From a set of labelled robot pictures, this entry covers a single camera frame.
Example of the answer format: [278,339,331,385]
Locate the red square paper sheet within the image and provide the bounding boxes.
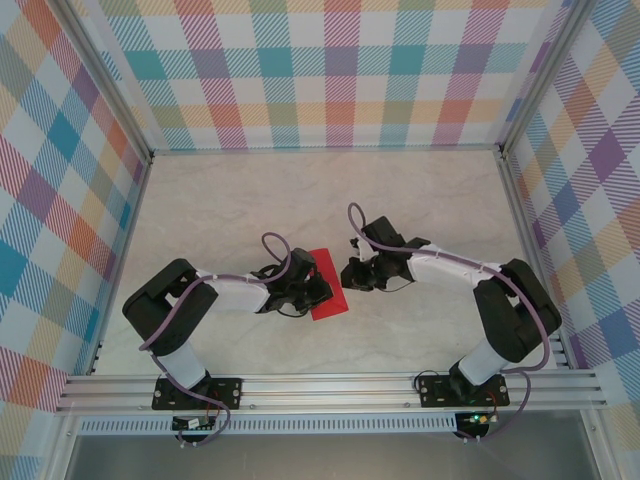
[307,247,350,322]

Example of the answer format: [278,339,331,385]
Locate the grey metal panel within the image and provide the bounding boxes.
[64,432,601,480]

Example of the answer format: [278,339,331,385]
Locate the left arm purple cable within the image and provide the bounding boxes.
[137,232,292,447]

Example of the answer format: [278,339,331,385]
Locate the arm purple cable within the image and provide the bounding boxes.
[137,232,292,447]
[348,202,551,444]

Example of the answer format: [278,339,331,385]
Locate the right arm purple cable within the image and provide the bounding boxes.
[348,202,551,444]

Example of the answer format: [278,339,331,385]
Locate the aluminium mounting rail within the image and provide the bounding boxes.
[54,372,609,414]

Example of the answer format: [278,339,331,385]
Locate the aluminium rear frame rail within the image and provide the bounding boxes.
[149,143,504,157]

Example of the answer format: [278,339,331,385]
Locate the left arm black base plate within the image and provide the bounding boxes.
[152,377,245,412]

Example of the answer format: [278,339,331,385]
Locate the perforated metal cable tray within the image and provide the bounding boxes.
[74,413,459,435]

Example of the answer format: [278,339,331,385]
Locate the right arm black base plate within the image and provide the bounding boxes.
[417,374,511,409]

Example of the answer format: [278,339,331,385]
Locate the aluminium side frame rail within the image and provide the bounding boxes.
[87,154,155,376]
[494,147,576,371]

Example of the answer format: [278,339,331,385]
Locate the aluminium frame post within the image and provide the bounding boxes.
[52,0,155,166]
[497,0,586,159]

